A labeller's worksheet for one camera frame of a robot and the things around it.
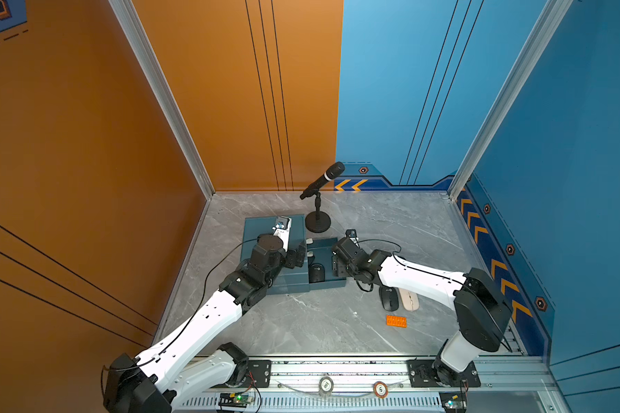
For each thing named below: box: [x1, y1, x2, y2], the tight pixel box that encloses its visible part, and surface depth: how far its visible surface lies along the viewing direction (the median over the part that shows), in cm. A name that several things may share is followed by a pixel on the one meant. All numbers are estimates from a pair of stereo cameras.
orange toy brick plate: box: [385, 314, 408, 328], surface depth 84 cm
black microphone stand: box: [304, 191, 332, 234], surface depth 110 cm
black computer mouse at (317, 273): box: [308, 262, 326, 284], surface depth 93 cm
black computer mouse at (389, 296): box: [378, 285, 400, 312], surface depth 88 cm
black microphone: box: [299, 161, 346, 212], surface depth 88 cm
